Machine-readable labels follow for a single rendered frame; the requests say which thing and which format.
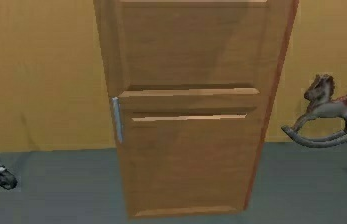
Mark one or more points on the brown wooden room door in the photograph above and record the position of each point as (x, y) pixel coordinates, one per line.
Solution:
(194, 150)

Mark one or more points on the grey rocking horse toy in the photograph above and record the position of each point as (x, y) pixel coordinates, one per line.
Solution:
(327, 110)

